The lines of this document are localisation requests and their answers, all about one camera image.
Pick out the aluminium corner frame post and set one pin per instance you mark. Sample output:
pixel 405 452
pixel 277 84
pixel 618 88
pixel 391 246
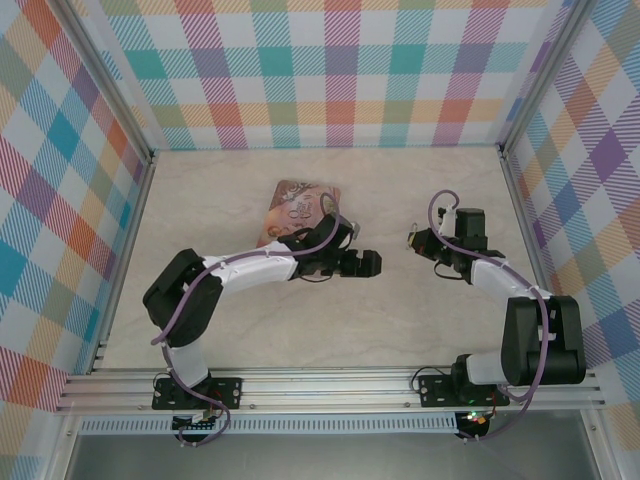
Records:
pixel 537 80
pixel 107 80

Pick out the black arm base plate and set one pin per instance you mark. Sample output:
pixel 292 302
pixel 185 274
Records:
pixel 227 391
pixel 435 391

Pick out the aluminium front mounting rail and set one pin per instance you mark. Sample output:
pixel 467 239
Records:
pixel 325 392

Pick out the grey metal panel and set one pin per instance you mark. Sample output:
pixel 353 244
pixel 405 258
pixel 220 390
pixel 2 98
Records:
pixel 325 457

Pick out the electronics board with lights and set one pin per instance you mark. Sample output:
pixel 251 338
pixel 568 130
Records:
pixel 475 421

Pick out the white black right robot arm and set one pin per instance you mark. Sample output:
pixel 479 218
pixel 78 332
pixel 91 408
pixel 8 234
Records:
pixel 542 340

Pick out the aluminium side frame rail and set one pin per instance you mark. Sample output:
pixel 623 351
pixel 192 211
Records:
pixel 525 215
pixel 127 250

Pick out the pink floral box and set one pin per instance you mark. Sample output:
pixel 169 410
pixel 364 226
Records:
pixel 295 200

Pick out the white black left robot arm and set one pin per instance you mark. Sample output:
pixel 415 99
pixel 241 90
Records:
pixel 240 272

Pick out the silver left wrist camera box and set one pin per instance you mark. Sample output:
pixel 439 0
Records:
pixel 355 229

